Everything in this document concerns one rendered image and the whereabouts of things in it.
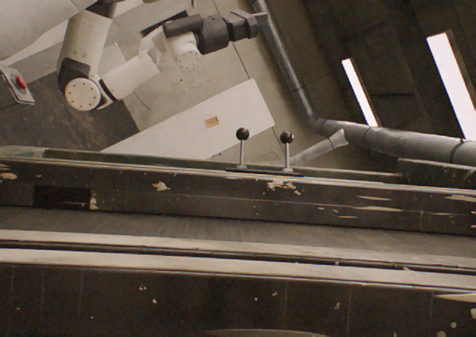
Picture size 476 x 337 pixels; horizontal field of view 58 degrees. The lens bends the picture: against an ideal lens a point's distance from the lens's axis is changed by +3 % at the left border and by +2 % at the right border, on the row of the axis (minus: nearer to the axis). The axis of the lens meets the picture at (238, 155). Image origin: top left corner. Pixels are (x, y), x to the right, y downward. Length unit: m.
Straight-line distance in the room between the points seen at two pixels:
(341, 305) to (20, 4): 0.44
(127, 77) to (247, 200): 0.53
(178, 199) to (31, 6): 0.35
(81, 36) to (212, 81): 8.11
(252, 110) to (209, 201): 4.09
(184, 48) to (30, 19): 0.58
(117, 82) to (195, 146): 3.69
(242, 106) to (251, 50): 4.58
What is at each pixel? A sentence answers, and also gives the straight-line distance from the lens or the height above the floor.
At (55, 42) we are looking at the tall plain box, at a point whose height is 0.66.
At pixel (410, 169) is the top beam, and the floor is 1.86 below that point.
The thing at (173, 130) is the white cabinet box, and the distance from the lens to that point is 4.74.
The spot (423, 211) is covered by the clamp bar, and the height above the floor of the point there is 1.63.
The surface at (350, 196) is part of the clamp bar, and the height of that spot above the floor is 1.53.
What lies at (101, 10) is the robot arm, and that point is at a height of 1.27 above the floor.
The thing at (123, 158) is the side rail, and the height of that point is 1.10.
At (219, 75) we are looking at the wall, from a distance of 9.15.
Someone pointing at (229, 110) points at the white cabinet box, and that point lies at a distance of 4.74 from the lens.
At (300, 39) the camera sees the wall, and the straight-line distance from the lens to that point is 9.47.
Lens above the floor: 1.37
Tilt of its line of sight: 2 degrees up
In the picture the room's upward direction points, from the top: 64 degrees clockwise
